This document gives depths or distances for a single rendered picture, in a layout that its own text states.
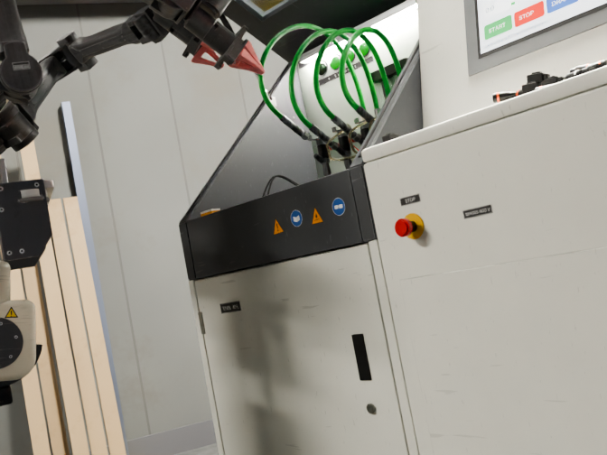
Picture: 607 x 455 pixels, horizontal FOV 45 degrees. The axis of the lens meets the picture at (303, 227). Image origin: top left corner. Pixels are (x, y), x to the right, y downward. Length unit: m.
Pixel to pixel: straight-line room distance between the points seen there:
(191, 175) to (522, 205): 2.77
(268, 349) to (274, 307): 0.11
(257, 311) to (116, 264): 2.01
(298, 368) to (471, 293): 0.53
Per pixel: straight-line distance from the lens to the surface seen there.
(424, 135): 1.43
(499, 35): 1.66
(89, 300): 3.49
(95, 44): 2.12
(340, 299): 1.61
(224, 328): 1.94
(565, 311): 1.31
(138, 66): 4.00
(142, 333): 3.77
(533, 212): 1.31
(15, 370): 1.62
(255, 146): 2.23
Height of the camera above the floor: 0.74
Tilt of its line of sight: 4 degrees up
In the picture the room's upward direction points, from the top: 11 degrees counter-clockwise
